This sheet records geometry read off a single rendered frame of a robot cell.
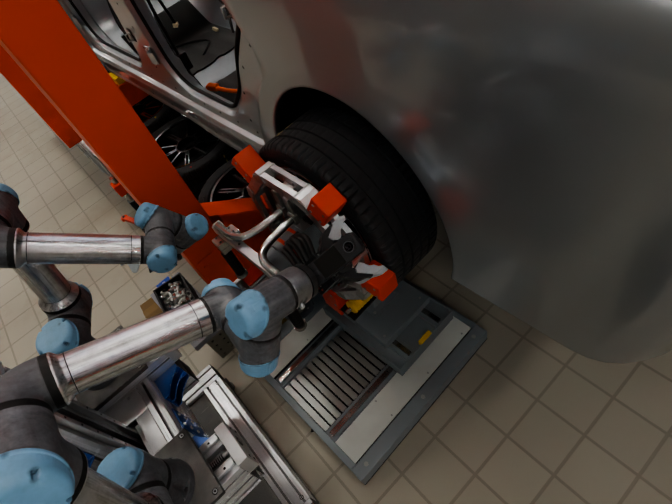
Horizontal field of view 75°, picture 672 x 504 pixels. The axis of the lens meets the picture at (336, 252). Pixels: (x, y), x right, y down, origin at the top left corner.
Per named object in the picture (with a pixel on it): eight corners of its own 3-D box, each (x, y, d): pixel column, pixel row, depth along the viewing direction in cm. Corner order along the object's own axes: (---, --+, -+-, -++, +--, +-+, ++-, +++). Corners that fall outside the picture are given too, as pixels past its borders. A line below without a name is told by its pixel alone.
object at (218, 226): (290, 215, 142) (278, 192, 134) (244, 254, 136) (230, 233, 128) (258, 194, 152) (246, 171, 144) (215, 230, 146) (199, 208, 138)
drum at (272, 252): (335, 251, 154) (324, 225, 143) (291, 292, 148) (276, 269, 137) (309, 233, 162) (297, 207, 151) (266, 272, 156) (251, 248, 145)
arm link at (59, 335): (63, 380, 132) (27, 361, 121) (66, 343, 140) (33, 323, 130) (100, 363, 132) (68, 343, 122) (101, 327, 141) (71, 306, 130)
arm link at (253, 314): (221, 329, 78) (221, 292, 73) (267, 301, 85) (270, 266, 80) (251, 354, 74) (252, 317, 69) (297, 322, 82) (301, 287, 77)
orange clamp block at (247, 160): (268, 164, 146) (249, 143, 145) (250, 179, 144) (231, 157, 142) (264, 170, 153) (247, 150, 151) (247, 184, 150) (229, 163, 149)
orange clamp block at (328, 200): (341, 210, 127) (348, 200, 118) (322, 228, 125) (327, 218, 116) (324, 193, 127) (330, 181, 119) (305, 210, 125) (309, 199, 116)
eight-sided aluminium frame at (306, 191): (386, 311, 158) (355, 209, 116) (374, 324, 156) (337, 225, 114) (292, 242, 189) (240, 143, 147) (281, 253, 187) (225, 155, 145)
